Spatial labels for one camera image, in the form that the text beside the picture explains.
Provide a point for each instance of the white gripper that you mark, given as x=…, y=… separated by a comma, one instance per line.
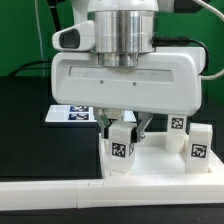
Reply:
x=167, y=81

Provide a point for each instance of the white square table top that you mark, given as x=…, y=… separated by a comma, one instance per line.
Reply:
x=151, y=159

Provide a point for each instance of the white L-shaped obstacle fence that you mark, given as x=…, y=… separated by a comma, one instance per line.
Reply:
x=115, y=192

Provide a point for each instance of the white marker base plate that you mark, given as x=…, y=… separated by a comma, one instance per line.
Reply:
x=77, y=114

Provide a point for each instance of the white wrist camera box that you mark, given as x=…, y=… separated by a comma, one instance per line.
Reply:
x=78, y=38

